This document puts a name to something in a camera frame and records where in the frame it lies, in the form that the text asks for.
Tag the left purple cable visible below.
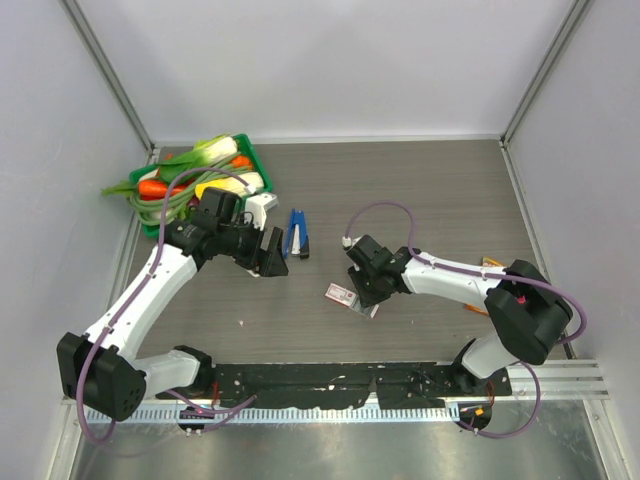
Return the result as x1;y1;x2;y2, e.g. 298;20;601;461
77;167;259;444

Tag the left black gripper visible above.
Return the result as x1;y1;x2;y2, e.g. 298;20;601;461
218;214;289;277

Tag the upper white bok choy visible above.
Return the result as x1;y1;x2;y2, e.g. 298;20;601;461
157;135;239;183

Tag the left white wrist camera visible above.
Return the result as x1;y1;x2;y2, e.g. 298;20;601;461
245;192;279;230

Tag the green long beans bundle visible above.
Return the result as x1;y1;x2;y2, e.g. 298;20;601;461
124;163;257;228

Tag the green plastic tray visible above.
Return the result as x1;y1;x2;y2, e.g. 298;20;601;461
102;134;273;239

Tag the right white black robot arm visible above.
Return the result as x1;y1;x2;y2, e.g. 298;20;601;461
342;235;573;395

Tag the small orange carrot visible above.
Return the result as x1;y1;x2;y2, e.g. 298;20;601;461
231;155;253;169

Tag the dark blue stapler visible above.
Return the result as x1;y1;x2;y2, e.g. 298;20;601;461
283;209;310;260

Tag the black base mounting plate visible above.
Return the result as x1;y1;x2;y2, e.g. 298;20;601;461
197;360;514;409

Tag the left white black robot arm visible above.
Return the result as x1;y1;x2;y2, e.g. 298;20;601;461
56;188;288;421

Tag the large orange carrot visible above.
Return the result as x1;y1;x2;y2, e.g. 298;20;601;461
137;179;189;200

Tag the colourful candy bag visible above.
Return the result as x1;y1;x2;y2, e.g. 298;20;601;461
464;256;503;317

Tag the yellow white napa cabbage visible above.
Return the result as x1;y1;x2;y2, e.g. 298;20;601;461
194;172;264;199

